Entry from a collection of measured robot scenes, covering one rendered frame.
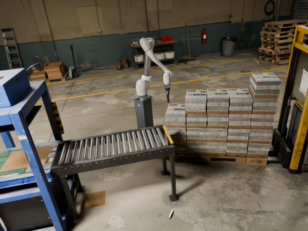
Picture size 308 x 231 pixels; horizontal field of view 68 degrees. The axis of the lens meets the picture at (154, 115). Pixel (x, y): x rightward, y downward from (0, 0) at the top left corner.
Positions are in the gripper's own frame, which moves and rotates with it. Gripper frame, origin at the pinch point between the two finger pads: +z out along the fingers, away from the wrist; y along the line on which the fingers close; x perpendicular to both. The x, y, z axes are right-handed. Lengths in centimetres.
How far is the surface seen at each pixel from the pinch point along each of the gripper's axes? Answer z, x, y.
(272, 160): 89, -150, -16
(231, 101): -7, -87, -19
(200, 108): 5, -47, -19
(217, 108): 5, -70, -18
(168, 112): 13.3, -2.1, -15.2
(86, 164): 19, 73, -131
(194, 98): -10.2, -38.0, -17.3
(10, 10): -145, 598, 454
